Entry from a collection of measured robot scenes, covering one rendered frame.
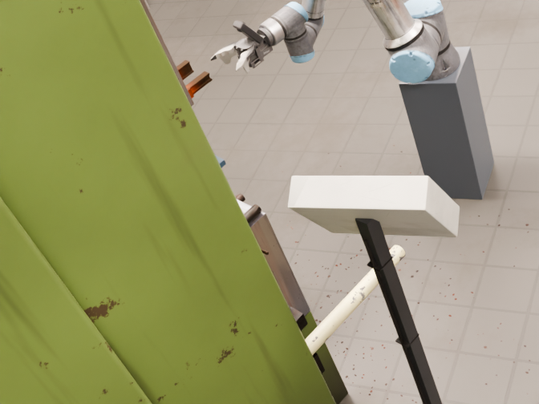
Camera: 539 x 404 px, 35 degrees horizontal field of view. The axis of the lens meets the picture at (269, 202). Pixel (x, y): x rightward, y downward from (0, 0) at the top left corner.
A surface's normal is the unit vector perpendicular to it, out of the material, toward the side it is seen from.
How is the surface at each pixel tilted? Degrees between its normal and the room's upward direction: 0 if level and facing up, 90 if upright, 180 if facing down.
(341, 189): 30
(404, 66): 95
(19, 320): 90
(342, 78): 0
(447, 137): 90
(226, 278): 90
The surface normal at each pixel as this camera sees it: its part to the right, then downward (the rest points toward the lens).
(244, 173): -0.32, -0.70
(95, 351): 0.66, 0.32
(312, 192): -0.44, -0.26
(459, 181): -0.37, 0.71
